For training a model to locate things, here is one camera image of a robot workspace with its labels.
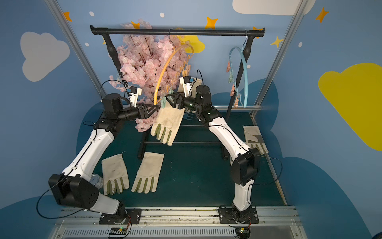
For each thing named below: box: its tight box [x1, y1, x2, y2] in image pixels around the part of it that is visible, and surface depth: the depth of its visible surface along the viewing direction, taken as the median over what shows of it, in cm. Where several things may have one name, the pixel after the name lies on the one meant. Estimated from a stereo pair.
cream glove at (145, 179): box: [130, 151, 165, 194], surface depth 90 cm
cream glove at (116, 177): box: [101, 153, 130, 196], surface depth 88 cm
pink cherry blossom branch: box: [109, 18, 188, 132], surface depth 75 cm
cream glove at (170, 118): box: [150, 102, 186, 146], surface depth 80 cm
